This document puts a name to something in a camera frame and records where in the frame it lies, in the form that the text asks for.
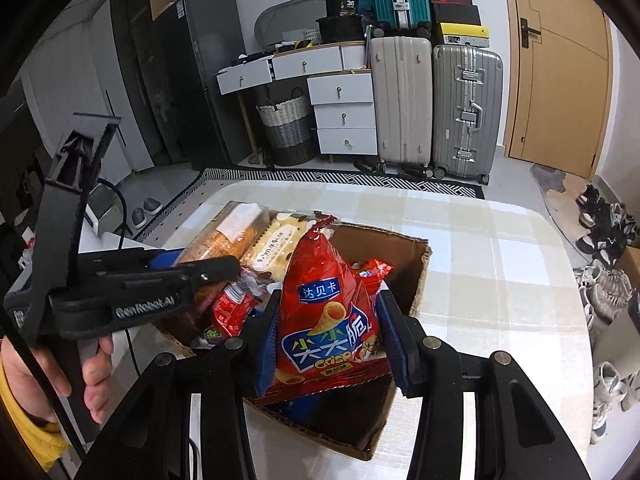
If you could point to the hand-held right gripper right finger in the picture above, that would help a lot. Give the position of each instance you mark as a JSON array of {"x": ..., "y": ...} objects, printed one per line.
[{"x": 395, "y": 360}]

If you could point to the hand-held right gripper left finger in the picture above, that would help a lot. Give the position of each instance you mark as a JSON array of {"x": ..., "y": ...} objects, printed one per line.
[{"x": 265, "y": 350}]

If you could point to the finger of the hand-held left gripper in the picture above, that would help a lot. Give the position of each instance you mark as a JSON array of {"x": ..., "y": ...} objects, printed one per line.
[
  {"x": 165, "y": 258},
  {"x": 215, "y": 270}
]

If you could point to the orange bread packet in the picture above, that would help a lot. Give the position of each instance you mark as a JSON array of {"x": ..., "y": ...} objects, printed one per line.
[{"x": 235, "y": 230}]

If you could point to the red triangular chips bag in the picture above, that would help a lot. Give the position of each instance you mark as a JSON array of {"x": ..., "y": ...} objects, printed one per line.
[{"x": 325, "y": 320}]

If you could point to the yellow cake packet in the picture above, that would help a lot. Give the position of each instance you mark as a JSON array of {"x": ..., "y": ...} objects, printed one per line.
[{"x": 280, "y": 245}]

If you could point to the person's left forearm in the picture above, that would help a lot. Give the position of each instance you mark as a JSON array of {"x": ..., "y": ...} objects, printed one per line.
[{"x": 22, "y": 442}]

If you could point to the person's left hand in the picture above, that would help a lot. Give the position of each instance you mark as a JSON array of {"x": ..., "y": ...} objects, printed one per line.
[{"x": 30, "y": 380}]

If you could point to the grey slipper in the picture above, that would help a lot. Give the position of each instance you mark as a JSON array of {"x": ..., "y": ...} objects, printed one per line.
[
  {"x": 137, "y": 217},
  {"x": 151, "y": 205}
]

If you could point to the white wardrobe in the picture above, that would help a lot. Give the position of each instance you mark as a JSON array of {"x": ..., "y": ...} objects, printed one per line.
[{"x": 75, "y": 85}]

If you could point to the black wardrobe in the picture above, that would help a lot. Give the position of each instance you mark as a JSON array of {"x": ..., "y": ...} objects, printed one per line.
[{"x": 130, "y": 85}]

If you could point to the grey and white woven basket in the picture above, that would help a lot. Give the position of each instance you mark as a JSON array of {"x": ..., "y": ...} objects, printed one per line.
[{"x": 287, "y": 125}]

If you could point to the dark grey refrigerator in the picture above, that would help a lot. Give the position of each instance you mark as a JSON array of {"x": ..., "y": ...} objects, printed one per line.
[{"x": 200, "y": 80}]

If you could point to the white desk with drawers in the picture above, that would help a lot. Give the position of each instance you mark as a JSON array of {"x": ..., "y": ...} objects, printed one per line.
[{"x": 340, "y": 110}]

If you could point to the pile of loose shoes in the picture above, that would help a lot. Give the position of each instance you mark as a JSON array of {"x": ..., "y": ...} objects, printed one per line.
[{"x": 605, "y": 260}]

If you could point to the grey door mat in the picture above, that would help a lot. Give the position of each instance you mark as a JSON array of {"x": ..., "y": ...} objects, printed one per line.
[{"x": 550, "y": 180}]

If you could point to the small white basket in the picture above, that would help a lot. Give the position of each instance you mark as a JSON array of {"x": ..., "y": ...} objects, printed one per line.
[{"x": 307, "y": 36}]

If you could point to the beige suitcase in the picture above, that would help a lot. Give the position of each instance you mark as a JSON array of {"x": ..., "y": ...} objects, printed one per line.
[{"x": 400, "y": 100}]

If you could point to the small brown cardboard box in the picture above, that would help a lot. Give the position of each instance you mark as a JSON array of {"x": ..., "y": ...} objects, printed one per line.
[{"x": 630, "y": 262}]

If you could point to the silver suitcase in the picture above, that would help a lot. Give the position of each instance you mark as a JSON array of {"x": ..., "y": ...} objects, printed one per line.
[{"x": 465, "y": 110}]

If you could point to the black round hat box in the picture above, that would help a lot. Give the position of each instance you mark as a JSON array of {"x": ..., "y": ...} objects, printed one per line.
[{"x": 340, "y": 30}]

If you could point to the wooden door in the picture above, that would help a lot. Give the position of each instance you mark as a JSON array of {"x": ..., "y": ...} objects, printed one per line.
[{"x": 555, "y": 85}]

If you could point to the yellow and black shoebox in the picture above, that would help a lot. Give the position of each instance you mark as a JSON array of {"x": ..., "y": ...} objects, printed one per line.
[{"x": 460, "y": 35}]

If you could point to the plain black shoebox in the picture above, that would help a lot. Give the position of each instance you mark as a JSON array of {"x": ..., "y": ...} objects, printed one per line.
[{"x": 457, "y": 15}]

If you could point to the grey oval frame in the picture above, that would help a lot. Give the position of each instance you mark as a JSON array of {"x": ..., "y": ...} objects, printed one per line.
[{"x": 285, "y": 12}]

